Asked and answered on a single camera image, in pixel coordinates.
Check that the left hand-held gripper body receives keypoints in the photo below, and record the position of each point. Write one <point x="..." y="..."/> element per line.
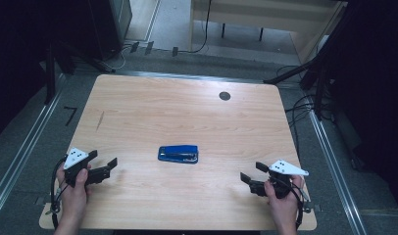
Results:
<point x="74" y="158"/>

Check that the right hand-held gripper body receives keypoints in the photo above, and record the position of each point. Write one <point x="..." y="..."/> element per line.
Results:
<point x="287" y="168"/>

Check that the blue stapler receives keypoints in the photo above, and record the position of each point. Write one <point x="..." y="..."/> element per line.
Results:
<point x="178" y="154"/>

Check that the person's right hand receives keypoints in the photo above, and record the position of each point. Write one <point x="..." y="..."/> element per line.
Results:
<point x="285" y="210"/>

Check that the person's left hand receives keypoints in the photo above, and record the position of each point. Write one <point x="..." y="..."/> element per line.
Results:
<point x="73" y="202"/>

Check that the grey tape piece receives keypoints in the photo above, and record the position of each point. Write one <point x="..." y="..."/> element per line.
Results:
<point x="43" y="199"/>
<point x="314" y="207"/>

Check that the black stand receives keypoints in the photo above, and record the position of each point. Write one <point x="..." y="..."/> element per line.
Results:
<point x="50" y="75"/>
<point x="319" y="94"/>

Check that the dark round table grommet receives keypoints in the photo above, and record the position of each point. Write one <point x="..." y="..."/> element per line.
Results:
<point x="224" y="96"/>

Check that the black curtain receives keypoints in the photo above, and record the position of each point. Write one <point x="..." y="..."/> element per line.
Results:
<point x="14" y="49"/>
<point x="376" y="81"/>

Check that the black cabinet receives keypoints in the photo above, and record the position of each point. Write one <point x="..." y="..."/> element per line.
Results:
<point x="105" y="26"/>

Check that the dark plug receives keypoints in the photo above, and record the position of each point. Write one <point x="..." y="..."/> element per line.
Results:
<point x="174" y="51"/>

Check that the light wooden bench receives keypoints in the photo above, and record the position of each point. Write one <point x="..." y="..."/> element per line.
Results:
<point x="272" y="13"/>

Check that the metal floor rail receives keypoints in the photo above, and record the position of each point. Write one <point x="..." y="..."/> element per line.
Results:
<point x="27" y="143"/>
<point x="334" y="173"/>
<point x="187" y="76"/>

